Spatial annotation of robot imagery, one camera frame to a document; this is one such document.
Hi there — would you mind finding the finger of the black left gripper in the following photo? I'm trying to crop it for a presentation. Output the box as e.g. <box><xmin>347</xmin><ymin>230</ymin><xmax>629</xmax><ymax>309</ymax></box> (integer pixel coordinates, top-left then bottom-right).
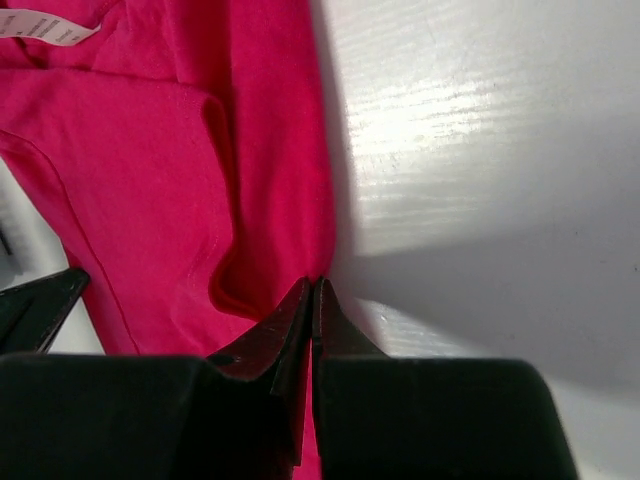
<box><xmin>1</xmin><ymin>268</ymin><xmax>90</xmax><ymax>354</ymax></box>

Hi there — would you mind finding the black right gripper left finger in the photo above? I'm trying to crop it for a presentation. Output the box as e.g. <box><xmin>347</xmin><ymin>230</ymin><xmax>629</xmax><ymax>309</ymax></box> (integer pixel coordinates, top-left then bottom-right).
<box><xmin>1</xmin><ymin>278</ymin><xmax>311</xmax><ymax>479</ymax></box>

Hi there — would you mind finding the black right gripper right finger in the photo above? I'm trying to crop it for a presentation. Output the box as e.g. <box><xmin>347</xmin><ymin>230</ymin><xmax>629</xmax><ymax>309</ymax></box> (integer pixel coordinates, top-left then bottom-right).
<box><xmin>312</xmin><ymin>279</ymin><xmax>578</xmax><ymax>479</ymax></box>

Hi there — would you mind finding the red t shirt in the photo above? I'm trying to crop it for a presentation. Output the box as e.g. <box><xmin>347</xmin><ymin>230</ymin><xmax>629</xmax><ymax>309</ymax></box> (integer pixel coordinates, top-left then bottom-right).
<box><xmin>0</xmin><ymin>0</ymin><xmax>337</xmax><ymax>480</ymax></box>

